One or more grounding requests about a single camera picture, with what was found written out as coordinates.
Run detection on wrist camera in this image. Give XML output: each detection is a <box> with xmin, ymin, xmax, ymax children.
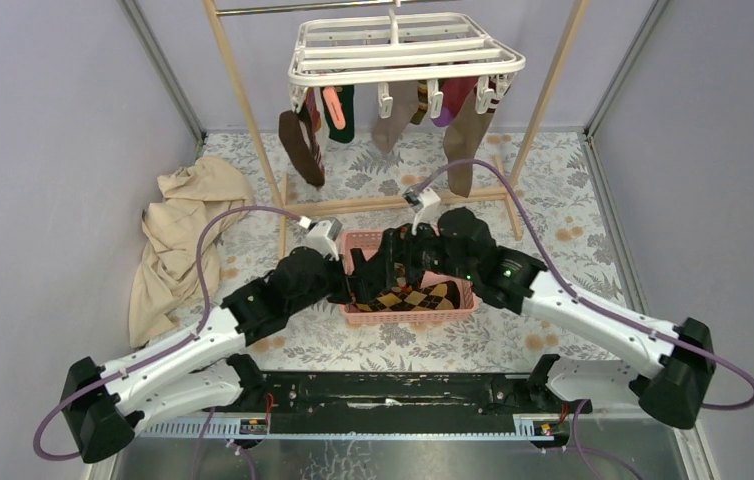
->
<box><xmin>403</xmin><ymin>187</ymin><xmax>441</xmax><ymax>235</ymax></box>
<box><xmin>298</xmin><ymin>216</ymin><xmax>342</xmax><ymax>260</ymax></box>

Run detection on metal hanging rod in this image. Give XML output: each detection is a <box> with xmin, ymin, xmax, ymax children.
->
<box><xmin>214</xmin><ymin>0</ymin><xmax>402</xmax><ymax>17</ymax></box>

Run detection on pink plastic basket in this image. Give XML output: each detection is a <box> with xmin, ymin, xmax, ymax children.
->
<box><xmin>338</xmin><ymin>230</ymin><xmax>481</xmax><ymax>325</ymax></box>

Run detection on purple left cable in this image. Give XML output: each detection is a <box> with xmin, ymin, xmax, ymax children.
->
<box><xmin>33</xmin><ymin>205</ymin><xmax>305</xmax><ymax>462</ymax></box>

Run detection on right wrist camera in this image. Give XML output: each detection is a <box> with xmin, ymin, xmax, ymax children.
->
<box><xmin>403</xmin><ymin>187</ymin><xmax>441</xmax><ymax>235</ymax></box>

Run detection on green sock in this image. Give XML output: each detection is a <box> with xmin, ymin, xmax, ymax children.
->
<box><xmin>321</xmin><ymin>85</ymin><xmax>355</xmax><ymax>144</ymax></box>

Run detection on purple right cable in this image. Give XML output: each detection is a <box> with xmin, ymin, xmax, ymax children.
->
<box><xmin>423</xmin><ymin>158</ymin><xmax>754</xmax><ymax>412</ymax></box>

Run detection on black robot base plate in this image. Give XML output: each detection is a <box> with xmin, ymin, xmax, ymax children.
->
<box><xmin>222</xmin><ymin>354</ymin><xmax>592</xmax><ymax>442</ymax></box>

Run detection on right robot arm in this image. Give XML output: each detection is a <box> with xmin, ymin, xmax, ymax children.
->
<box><xmin>346</xmin><ymin>207</ymin><xmax>716</xmax><ymax>429</ymax></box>

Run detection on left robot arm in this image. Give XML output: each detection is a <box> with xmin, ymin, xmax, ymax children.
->
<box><xmin>61</xmin><ymin>247</ymin><xmax>349</xmax><ymax>464</ymax></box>

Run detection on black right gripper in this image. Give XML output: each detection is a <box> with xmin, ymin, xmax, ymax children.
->
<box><xmin>362</xmin><ymin>213</ymin><xmax>475</xmax><ymax>288</ymax></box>

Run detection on wooden drying rack frame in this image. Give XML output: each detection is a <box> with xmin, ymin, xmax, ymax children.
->
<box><xmin>203</xmin><ymin>0</ymin><xmax>594</xmax><ymax>260</ymax></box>

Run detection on purple cable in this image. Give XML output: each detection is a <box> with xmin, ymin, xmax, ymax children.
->
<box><xmin>33</xmin><ymin>205</ymin><xmax>305</xmax><ymax>462</ymax></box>
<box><xmin>423</xmin><ymin>158</ymin><xmax>754</xmax><ymax>412</ymax></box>

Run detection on taupe sock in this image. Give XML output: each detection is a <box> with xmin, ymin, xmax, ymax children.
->
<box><xmin>443</xmin><ymin>103</ymin><xmax>495</xmax><ymax>198</ymax></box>

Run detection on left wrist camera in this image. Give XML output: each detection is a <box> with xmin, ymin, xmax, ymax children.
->
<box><xmin>298</xmin><ymin>216</ymin><xmax>342</xmax><ymax>260</ymax></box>

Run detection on beige cloth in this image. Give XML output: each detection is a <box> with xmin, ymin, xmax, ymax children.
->
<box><xmin>128</xmin><ymin>156</ymin><xmax>254</xmax><ymax>348</ymax></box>

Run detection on dark brown tan argyle sock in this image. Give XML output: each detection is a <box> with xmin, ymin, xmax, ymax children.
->
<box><xmin>351</xmin><ymin>281</ymin><xmax>462</xmax><ymax>313</ymax></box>

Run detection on floral patterned mat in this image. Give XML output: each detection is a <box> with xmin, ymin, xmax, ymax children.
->
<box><xmin>217</xmin><ymin>131</ymin><xmax>627</xmax><ymax>372</ymax></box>

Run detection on white clip hanger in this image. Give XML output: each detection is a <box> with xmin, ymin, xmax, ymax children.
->
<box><xmin>288</xmin><ymin>12</ymin><xmax>526</xmax><ymax>117</ymax></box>

